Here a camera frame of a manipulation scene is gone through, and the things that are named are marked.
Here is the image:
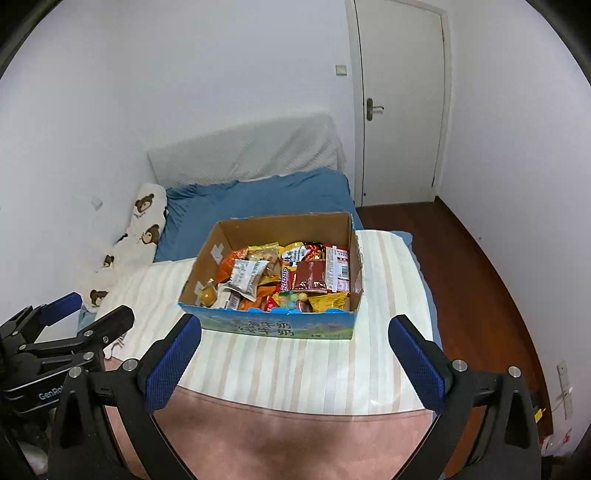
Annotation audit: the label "white snack packet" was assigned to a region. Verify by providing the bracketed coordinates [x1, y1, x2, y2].
[228, 259, 269, 301]

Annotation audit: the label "dark red sauce packet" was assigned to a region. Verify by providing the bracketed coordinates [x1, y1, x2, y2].
[293, 260, 328, 293]

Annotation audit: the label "white bear print pillow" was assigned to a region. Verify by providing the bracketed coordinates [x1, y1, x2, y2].
[82, 183, 167, 313]

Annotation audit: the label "yellow jelly cup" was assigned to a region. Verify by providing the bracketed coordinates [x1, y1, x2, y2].
[197, 282, 217, 308]

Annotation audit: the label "striped cream pink blanket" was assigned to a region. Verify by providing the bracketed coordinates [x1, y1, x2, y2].
[103, 229, 438, 480]

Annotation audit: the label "cream red snack packet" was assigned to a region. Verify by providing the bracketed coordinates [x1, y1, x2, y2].
[212, 283, 242, 310]

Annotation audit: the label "orange snack packet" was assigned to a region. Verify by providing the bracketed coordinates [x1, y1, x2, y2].
[215, 248, 249, 283]
[238, 283, 280, 311]

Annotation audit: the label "blue bed sheet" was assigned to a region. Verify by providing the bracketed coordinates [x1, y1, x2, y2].
[155, 168, 421, 326]

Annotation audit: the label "red candy packet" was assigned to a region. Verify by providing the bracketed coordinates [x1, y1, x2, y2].
[263, 295, 280, 312]

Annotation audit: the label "yellow biscuit bag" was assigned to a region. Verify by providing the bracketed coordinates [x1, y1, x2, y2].
[246, 242, 280, 285]

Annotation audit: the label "colourful gumball candy bag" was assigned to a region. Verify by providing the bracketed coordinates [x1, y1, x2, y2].
[276, 292, 312, 313]

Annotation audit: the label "cardboard milk carton box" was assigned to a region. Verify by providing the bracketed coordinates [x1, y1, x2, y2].
[178, 212, 363, 340]

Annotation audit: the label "yellow snack bag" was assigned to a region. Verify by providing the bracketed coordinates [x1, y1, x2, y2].
[308, 292, 349, 313]

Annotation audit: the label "instant noodle packet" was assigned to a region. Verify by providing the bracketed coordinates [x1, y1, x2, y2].
[279, 241, 325, 291]

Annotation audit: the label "red white noodle packet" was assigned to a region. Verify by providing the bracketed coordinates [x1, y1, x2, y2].
[325, 245, 349, 293]

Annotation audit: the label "grey padded headboard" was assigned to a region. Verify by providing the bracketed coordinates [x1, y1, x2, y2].
[147, 113, 346, 188]

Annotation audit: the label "white door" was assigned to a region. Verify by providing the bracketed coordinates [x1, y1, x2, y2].
[353, 1, 451, 207]

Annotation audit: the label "wall outlet with cable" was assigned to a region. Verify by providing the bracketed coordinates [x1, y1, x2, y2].
[553, 360, 574, 420]

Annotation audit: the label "white wall socket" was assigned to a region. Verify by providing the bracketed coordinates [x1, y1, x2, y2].
[91, 197, 103, 211]

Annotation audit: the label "metal door handle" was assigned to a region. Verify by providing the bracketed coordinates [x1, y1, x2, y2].
[366, 98, 385, 122]

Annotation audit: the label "white light switch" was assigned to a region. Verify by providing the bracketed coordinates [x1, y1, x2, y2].
[335, 65, 348, 76]

